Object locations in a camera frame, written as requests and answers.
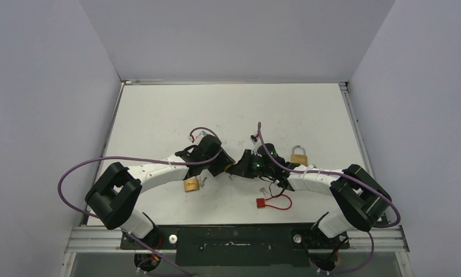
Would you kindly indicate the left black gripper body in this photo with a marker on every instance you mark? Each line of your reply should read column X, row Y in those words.
column 217, row 164

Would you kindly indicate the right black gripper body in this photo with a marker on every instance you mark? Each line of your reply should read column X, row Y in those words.
column 246, row 165

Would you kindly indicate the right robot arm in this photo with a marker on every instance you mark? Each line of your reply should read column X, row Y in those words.
column 361, row 200

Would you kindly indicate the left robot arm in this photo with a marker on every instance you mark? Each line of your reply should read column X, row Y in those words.
column 114, row 195

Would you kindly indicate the keys beside long-shackle padlock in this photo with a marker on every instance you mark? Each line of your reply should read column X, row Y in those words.
column 201, row 181

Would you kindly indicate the keys near red lock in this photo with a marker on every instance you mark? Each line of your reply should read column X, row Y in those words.
column 263, row 190

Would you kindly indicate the brass padlock long shackle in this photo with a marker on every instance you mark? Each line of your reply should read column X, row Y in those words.
column 191, row 185

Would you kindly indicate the brass padlock short shackle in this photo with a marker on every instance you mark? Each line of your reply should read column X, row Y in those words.
column 298, row 155

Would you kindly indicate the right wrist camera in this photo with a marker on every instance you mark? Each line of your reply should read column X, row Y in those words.
column 255, row 139

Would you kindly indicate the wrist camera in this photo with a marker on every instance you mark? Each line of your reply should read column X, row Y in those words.
column 196, row 136
column 255, row 139

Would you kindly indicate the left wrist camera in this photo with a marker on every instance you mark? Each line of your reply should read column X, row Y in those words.
column 196, row 136

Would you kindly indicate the red cable lock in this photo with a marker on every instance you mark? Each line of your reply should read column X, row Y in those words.
column 281, row 202

